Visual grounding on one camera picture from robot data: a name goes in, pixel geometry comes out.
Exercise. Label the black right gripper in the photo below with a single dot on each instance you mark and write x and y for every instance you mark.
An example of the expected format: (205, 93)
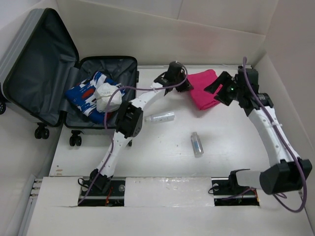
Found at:
(223, 78)

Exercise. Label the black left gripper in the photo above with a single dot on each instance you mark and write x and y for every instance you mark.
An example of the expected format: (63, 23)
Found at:
(185, 86)

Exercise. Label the pink cloth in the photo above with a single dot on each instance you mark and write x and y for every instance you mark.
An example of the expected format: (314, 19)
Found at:
(199, 81)

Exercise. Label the white plastic bottle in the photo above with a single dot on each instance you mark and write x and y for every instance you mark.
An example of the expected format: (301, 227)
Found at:
(161, 117)

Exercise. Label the small clear bottle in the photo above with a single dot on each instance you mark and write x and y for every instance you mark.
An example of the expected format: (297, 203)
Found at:
(196, 144)

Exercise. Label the blue patterned cloth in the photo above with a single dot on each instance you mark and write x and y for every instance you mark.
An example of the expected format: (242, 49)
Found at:
(83, 98)

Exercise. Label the grey hard-shell suitcase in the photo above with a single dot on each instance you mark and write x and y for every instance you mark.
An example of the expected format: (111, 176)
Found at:
(40, 68)

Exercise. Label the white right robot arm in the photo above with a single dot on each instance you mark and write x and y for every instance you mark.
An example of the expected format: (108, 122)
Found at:
(283, 174)

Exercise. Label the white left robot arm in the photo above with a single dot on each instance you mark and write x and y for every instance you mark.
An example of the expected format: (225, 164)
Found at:
(130, 119)

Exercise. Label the aluminium rail frame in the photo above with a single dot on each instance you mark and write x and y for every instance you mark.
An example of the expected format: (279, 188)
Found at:
(166, 185)

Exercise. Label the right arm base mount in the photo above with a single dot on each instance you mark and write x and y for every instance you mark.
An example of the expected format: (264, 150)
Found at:
(227, 196)

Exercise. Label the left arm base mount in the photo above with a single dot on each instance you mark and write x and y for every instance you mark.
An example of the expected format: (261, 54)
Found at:
(113, 197)

